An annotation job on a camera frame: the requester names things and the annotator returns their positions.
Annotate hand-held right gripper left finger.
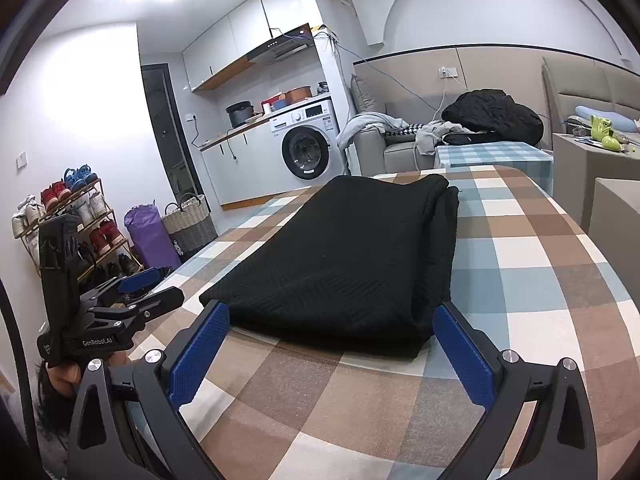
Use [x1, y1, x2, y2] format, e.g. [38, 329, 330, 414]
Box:
[66, 300, 231, 480]

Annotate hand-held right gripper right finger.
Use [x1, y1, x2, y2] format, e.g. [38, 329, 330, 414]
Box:
[432, 302, 601, 480]

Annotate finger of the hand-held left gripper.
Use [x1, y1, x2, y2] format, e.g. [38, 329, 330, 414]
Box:
[80, 267, 161, 307]
[84, 286, 186, 327]

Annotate black t-shirt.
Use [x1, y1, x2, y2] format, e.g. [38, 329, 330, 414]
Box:
[199, 174, 460, 360]

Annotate person's left forearm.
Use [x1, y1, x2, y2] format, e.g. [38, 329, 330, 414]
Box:
[32, 375, 77, 461]

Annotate person's left hand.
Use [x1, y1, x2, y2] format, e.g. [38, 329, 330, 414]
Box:
[45, 350, 128, 399]

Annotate metal shoe rack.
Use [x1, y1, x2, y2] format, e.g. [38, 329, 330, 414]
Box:
[12, 177, 146, 286]

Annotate purple bag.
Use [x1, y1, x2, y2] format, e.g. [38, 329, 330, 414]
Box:
[124, 203, 182, 273]

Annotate woven laundry basket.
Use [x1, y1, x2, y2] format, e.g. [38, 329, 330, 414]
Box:
[161, 192, 219, 256]

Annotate shoe rack with shoes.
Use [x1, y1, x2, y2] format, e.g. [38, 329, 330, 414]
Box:
[11, 164, 143, 281]

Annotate brown blue checked tablecloth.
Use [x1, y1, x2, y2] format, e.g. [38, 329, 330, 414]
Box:
[127, 165, 640, 480]

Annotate dark door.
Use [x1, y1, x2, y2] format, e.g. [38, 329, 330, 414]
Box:
[141, 63, 198, 206]

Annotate white base cabinets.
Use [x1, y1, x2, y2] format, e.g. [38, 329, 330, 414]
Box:
[200, 125, 286, 208]

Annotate black cooking pot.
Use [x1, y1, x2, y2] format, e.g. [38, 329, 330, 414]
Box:
[225, 101, 255, 128]

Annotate small table blue checked cloth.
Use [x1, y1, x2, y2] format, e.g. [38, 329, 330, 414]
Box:
[434, 141, 555, 196]

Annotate grey sofa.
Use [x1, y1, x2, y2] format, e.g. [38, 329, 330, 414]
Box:
[348, 74, 546, 178]

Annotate beige low cabinet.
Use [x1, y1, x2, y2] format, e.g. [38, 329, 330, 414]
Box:
[590, 177, 640, 261]

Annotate beige bedside cabinet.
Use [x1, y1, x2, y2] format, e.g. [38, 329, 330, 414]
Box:
[552, 132, 640, 226]

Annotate white washing machine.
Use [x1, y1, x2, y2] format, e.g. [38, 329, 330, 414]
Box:
[270, 99, 348, 183]

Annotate grey garment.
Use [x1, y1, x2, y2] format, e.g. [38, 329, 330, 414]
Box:
[414, 120, 463, 156]

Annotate black white checked pillow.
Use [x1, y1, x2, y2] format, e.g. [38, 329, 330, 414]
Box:
[385, 122, 426, 137]

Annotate black jacket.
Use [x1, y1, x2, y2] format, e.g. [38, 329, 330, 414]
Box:
[441, 88, 545, 145]

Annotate light grey blanket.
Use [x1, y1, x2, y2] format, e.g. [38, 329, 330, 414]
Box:
[336, 112, 408, 151]

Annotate green toy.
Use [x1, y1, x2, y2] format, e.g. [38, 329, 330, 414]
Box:
[590, 114, 622, 152]

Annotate steel range hood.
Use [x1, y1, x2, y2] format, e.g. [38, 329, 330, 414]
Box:
[248, 22, 326, 66]

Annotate blue pillow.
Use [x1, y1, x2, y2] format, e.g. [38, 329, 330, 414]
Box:
[574, 105, 640, 133]

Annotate beige padded headboard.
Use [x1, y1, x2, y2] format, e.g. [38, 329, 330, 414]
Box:
[542, 55, 640, 136]

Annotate black cable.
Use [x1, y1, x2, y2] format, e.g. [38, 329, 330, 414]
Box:
[0, 280, 40, 461]

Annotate white wall cabinets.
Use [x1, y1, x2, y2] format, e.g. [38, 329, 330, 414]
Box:
[181, 0, 311, 93]

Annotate white cable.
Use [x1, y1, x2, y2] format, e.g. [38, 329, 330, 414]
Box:
[412, 76, 451, 171]

